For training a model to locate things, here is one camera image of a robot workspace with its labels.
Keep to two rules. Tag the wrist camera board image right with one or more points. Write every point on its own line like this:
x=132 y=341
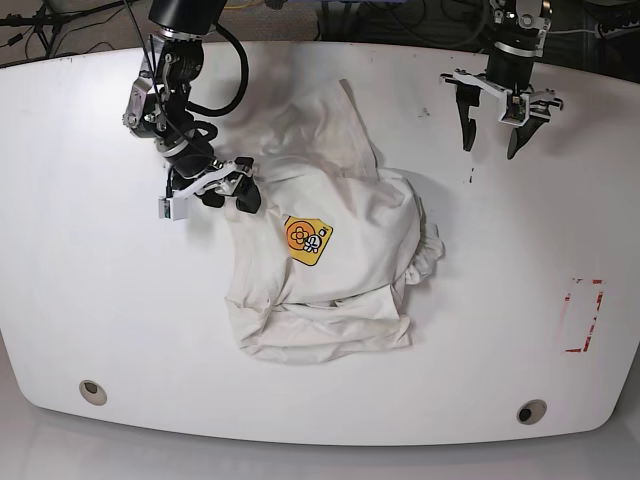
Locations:
x=516 y=109

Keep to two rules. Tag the wrist camera board image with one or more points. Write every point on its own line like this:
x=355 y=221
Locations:
x=516 y=109
x=173 y=208

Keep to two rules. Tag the right table cable grommet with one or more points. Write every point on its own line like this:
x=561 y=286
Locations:
x=531 y=412

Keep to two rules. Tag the wrist camera board image left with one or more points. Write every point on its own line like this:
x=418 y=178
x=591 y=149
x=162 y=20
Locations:
x=173 y=208

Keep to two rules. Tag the white T-shirt with yellow logo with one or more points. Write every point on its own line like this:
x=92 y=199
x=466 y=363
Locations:
x=321 y=268

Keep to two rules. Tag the table cable grommet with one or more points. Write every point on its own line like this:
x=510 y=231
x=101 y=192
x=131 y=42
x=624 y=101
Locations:
x=531 y=412
x=93 y=393

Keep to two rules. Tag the left table cable grommet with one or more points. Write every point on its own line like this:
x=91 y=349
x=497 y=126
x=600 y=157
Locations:
x=93 y=393

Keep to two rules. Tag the black tripod stand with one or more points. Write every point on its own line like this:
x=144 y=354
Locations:
x=42 y=33

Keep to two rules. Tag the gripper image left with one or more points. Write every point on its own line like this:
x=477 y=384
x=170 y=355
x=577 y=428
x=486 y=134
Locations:
x=212 y=181

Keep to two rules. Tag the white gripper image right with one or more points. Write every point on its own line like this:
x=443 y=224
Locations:
x=468 y=88

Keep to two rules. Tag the red tape rectangle marking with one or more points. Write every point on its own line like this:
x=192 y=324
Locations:
x=579 y=314

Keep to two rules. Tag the white power strip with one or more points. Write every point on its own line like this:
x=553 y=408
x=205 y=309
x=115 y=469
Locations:
x=618 y=26

